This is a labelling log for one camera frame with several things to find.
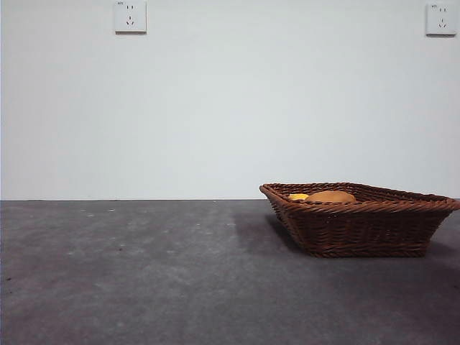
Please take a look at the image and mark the brown woven wicker basket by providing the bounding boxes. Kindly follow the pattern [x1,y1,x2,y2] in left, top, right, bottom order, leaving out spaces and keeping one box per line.
[259,182,460,259]

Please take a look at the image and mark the white wall socket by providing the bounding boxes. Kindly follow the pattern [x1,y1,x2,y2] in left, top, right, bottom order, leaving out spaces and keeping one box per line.
[114,0,147,35]
[425,3,452,37]

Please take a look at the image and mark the tan brown potato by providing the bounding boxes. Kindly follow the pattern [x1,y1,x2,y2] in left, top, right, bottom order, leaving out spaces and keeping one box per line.
[305,190,357,204]

